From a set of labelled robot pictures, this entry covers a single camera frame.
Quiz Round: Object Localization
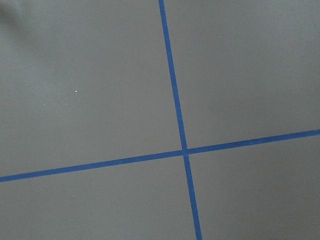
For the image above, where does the blue masking tape grid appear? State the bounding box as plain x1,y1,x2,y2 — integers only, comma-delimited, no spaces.
0,0,320,240

